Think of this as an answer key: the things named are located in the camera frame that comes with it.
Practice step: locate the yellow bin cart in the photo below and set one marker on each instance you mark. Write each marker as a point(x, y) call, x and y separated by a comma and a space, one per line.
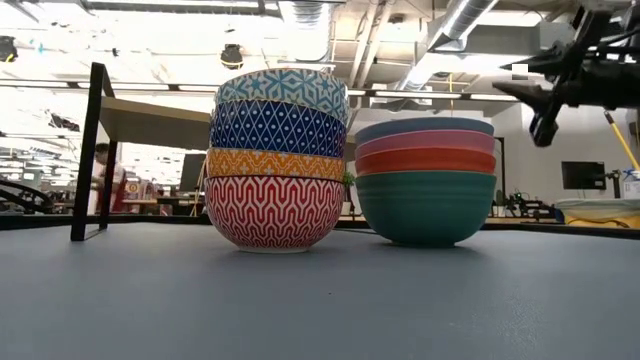
point(595, 220)

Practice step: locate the small green potted plant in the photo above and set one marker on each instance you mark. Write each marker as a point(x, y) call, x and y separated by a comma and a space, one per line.
point(348, 179)

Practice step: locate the colourful printed box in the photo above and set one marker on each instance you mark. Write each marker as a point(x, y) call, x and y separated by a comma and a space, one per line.
point(134, 190)

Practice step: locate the plain pink bowl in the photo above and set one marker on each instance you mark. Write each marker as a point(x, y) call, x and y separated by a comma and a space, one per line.
point(430, 140)

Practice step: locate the black desk monitor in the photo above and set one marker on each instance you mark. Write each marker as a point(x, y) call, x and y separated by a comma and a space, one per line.
point(192, 172)

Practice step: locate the black dome ceiling fixture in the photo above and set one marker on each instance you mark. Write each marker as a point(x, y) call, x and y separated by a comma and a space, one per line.
point(231, 57)

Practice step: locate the long ceiling light strip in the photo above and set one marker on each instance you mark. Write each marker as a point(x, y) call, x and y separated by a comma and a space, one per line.
point(415, 94)
point(495, 97)

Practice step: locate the red zigzag patterned bowl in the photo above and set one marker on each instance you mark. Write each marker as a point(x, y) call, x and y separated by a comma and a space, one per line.
point(272, 212)

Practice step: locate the orange floral patterned bowl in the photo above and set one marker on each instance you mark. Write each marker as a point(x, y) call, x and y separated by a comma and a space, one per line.
point(270, 164)

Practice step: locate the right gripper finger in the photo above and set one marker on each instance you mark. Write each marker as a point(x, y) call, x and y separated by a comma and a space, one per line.
point(545, 64)
point(535, 97)

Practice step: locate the plain teal green bowl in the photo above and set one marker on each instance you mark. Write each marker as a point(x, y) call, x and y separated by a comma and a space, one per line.
point(425, 210)

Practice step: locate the plain orange red bowl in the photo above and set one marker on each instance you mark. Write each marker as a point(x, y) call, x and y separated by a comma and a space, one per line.
point(425, 160)

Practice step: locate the navy diamond patterned bowl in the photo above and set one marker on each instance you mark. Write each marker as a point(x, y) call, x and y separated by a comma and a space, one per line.
point(275, 127)

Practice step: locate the black wall monitor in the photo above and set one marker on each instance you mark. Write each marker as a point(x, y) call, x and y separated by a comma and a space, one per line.
point(582, 175)

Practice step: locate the blue grey table mat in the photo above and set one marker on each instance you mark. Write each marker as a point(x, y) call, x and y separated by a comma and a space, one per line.
point(320, 310)

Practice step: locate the teal star patterned bowl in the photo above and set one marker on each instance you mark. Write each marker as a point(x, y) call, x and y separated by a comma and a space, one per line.
point(280, 87)

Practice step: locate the black curved rail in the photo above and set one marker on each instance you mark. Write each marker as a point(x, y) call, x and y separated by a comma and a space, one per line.
point(25, 192)

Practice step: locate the blue white container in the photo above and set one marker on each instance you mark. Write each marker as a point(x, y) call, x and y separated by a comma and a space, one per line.
point(631, 187)

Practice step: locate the black yellow ceiling fixture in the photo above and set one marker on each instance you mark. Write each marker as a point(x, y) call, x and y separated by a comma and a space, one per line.
point(7, 50)

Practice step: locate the person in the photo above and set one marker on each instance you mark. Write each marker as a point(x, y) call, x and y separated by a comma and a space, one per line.
point(121, 185)

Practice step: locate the wooden shelf black metal legs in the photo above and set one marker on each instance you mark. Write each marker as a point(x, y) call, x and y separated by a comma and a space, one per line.
point(150, 122)

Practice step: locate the black robot equipment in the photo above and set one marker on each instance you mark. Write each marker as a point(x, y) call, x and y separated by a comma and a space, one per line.
point(530, 207)

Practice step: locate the plain slate blue bowl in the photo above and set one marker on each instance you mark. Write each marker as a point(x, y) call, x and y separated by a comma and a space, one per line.
point(425, 125)

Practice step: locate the silver ventilation duct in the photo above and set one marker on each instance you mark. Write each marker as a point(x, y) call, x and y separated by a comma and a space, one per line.
point(460, 20)

